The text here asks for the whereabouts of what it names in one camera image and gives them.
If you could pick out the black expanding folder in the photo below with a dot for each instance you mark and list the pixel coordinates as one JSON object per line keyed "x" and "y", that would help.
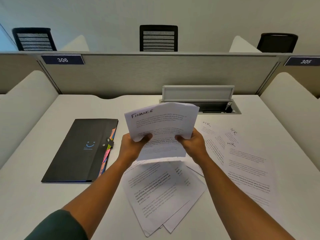
{"x": 75, "y": 157}

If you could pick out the green left sleeve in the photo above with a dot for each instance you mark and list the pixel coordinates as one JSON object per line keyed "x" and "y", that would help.
{"x": 57, "y": 227}

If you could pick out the beige partition panel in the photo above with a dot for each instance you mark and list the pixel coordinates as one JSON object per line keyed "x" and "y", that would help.
{"x": 310, "y": 77}
{"x": 20, "y": 69}

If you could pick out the thin white paper bundle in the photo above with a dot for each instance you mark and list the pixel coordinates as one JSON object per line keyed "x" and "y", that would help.
{"x": 162, "y": 122}

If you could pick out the white side desk divider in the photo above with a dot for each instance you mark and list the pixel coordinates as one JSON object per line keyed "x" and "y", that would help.
{"x": 25, "y": 112}
{"x": 292, "y": 117}

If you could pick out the person's left forearm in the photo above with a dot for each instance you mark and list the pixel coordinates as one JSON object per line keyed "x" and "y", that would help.
{"x": 95, "y": 194}

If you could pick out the person's right hand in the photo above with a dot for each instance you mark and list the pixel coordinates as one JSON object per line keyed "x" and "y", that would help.
{"x": 196, "y": 147}

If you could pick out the blue desk number sign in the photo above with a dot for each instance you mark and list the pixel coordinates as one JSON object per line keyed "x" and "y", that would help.
{"x": 305, "y": 61}
{"x": 62, "y": 59}

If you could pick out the black mesh office chair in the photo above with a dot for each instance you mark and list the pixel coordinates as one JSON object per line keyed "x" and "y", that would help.
{"x": 158, "y": 27}
{"x": 31, "y": 30}

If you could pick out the person's right forearm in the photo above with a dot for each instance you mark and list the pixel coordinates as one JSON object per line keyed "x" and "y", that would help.
{"x": 240, "y": 197}

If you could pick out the pile of white papers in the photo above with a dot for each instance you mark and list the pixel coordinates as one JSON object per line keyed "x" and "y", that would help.
{"x": 160, "y": 192}

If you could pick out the grey fabric partition panel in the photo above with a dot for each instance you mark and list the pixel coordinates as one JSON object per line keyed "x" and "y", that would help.
{"x": 150, "y": 74}

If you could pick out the person's left hand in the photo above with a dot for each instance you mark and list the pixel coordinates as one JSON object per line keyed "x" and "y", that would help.
{"x": 130, "y": 149}

